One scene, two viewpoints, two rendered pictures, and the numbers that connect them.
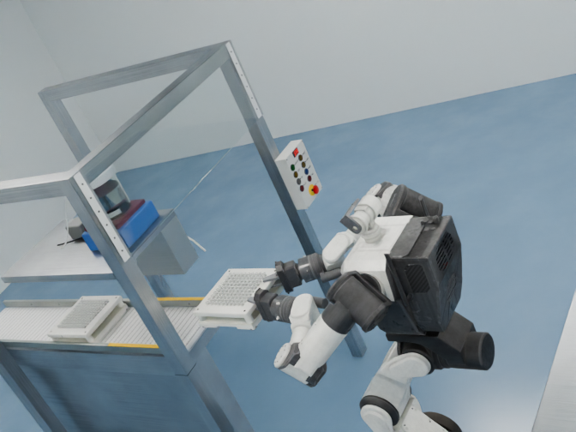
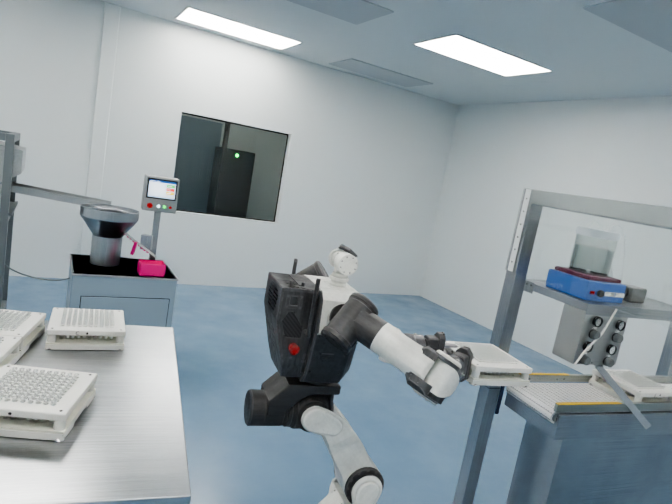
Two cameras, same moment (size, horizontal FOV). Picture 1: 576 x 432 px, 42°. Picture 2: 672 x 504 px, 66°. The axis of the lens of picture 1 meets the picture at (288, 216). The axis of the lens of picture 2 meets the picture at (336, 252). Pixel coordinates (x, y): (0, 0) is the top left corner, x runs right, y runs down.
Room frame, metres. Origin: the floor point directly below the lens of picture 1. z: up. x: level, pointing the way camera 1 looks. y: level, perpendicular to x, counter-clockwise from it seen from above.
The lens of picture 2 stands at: (2.62, -1.65, 1.62)
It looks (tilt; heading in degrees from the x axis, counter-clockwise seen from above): 9 degrees down; 118
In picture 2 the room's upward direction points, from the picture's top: 10 degrees clockwise
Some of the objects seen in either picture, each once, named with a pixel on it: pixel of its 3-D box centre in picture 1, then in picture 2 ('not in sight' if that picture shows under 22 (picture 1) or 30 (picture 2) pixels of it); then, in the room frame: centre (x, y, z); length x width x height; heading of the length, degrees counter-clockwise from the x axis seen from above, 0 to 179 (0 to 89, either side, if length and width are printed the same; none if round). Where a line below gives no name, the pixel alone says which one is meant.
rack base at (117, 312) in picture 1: (90, 324); (631, 392); (2.83, 0.95, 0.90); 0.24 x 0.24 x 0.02; 51
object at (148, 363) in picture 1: (85, 337); (640, 407); (2.89, 1.02, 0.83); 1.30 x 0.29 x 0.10; 51
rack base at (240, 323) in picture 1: (243, 303); (481, 368); (2.30, 0.27, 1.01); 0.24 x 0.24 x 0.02; 48
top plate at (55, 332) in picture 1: (85, 315); (634, 382); (2.83, 0.95, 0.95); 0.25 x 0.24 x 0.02; 141
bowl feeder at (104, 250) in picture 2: not in sight; (117, 236); (-0.26, 0.67, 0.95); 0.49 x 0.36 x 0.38; 57
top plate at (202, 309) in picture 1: (237, 291); (484, 356); (2.30, 0.27, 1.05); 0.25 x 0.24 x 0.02; 48
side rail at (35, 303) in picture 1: (96, 303); (671, 405); (2.99, 0.93, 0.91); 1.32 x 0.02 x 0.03; 51
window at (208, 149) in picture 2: not in sight; (230, 170); (-1.59, 3.25, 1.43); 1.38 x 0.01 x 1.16; 57
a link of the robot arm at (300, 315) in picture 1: (305, 317); not in sight; (1.97, 0.08, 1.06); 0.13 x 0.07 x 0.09; 156
